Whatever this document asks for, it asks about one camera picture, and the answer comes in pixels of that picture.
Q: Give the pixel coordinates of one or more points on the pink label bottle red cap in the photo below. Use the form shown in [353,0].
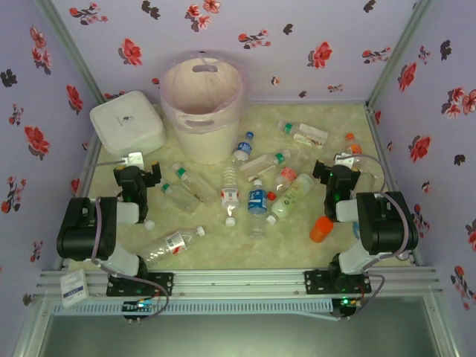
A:
[285,175]

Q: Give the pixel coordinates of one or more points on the milky white bottle green logo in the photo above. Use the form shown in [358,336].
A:
[292,195]

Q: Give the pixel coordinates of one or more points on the clear bottle orange cap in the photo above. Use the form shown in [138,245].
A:
[354,149]

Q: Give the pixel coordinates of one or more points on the orange cup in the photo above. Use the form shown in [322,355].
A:
[320,230]

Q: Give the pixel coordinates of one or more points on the clear bottle large blue label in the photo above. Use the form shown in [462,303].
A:
[257,201]

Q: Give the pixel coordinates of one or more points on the ribbed clear bottle red label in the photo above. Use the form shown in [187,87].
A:
[229,195]

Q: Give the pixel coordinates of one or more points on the small bottle blue cap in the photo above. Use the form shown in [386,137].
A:
[242,148]

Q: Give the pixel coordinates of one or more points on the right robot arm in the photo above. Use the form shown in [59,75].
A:
[386,223]

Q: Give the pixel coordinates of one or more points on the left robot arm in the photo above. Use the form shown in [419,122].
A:
[85,230]

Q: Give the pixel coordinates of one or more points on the white bin with pink liner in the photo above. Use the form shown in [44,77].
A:
[208,137]

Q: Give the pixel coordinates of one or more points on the white square plastic box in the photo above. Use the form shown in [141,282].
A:
[126,122]

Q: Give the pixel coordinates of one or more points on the crushed clear bottle red label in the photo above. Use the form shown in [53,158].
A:
[173,243]

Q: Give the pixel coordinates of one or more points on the white card blue stripe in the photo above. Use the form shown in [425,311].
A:
[74,288]

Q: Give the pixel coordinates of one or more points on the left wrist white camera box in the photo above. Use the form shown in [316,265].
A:
[134,158]

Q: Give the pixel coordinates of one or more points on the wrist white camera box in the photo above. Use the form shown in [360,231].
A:
[134,158]
[344,158]

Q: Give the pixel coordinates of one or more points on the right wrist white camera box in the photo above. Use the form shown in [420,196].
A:
[344,158]

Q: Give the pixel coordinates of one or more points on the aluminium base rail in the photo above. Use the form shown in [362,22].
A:
[238,282]

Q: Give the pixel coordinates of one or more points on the aluminium frame post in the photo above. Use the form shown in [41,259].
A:
[70,48]
[401,48]

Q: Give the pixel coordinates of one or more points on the aluminium frame leg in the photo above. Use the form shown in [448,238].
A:
[444,334]
[31,327]

